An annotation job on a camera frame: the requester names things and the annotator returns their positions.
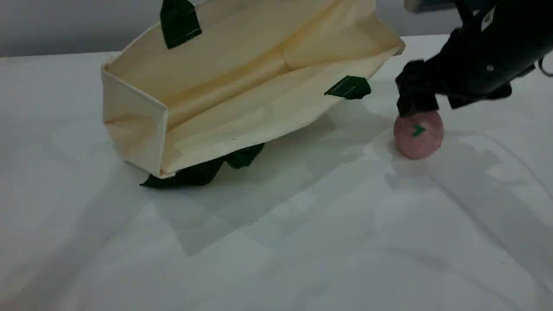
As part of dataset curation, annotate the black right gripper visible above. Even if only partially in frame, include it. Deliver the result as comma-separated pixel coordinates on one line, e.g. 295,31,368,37
395,0,553,118

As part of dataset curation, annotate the pink peach with green leaf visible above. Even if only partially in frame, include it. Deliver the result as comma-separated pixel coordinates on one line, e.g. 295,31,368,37
393,111,445,160

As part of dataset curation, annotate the cream handbag with green handles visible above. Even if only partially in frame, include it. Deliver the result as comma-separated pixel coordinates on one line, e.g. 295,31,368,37
100,0,407,189

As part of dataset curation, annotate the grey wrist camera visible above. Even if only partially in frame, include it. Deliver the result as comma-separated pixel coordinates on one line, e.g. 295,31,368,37
404,0,497,13

